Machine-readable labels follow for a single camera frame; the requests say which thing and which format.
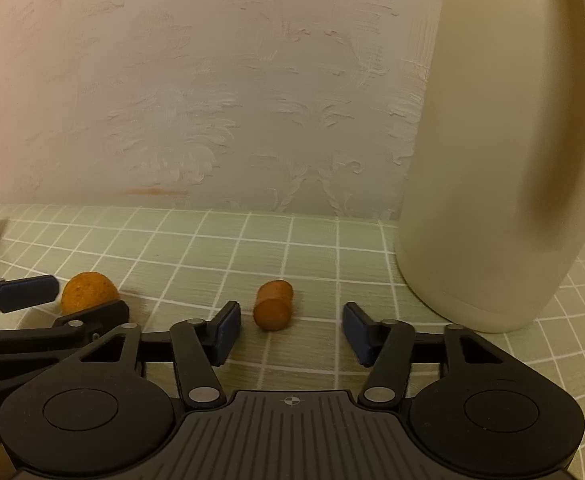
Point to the small orange fruit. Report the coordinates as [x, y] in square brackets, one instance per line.
[90, 290]

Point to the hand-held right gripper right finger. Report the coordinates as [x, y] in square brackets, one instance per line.
[355, 330]

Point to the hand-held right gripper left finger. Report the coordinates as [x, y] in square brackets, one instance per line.
[228, 330]

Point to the green checked tablecloth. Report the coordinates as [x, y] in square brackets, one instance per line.
[322, 260]

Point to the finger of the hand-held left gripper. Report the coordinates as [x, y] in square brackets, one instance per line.
[27, 290]
[107, 315]

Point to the cream plastic jug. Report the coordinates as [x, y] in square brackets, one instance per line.
[497, 160]

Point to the orange cylindrical fruit piece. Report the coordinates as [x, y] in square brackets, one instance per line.
[272, 305]

